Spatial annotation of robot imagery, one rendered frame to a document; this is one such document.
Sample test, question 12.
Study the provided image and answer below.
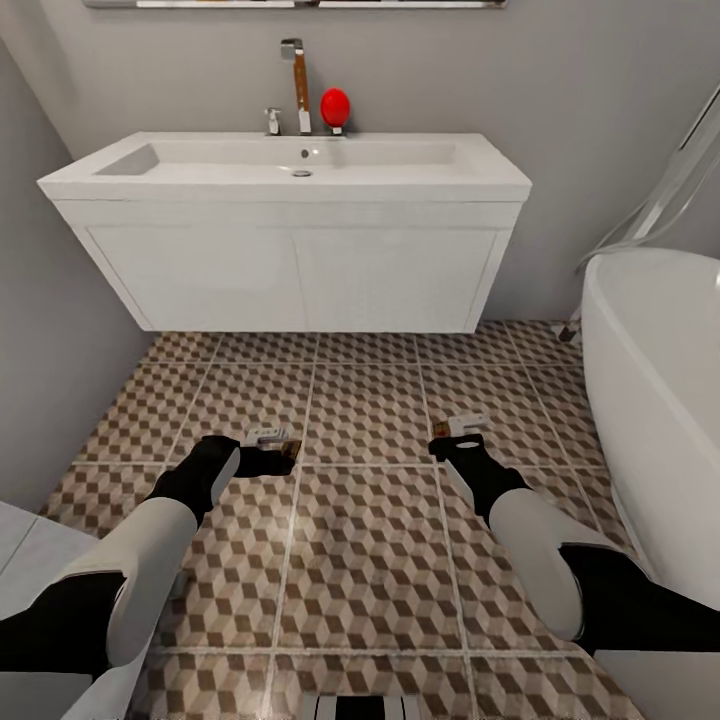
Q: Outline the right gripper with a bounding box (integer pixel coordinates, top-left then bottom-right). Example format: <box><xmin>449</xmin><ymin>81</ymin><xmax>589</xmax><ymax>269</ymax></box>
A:
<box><xmin>428</xmin><ymin>433</ymin><xmax>485</xmax><ymax>462</ymax></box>

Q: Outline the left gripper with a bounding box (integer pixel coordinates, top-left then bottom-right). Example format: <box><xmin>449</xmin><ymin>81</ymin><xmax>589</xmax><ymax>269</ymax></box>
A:
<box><xmin>243</xmin><ymin>447</ymin><xmax>296</xmax><ymax>478</ymax></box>

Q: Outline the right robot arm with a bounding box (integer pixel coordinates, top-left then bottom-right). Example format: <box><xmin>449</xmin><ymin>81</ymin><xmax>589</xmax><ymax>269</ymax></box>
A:
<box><xmin>428</xmin><ymin>413</ymin><xmax>720</xmax><ymax>720</ymax></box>

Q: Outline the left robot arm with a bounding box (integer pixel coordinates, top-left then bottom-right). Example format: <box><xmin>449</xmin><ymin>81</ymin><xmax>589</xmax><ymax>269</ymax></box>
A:
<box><xmin>0</xmin><ymin>426</ymin><xmax>296</xmax><ymax>720</ymax></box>

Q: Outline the mousetrap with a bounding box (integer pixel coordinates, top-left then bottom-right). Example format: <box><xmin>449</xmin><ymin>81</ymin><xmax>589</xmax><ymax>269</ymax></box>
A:
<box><xmin>432</xmin><ymin>421</ymin><xmax>451</xmax><ymax>439</ymax></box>
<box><xmin>280</xmin><ymin>440</ymin><xmax>302</xmax><ymax>476</ymax></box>

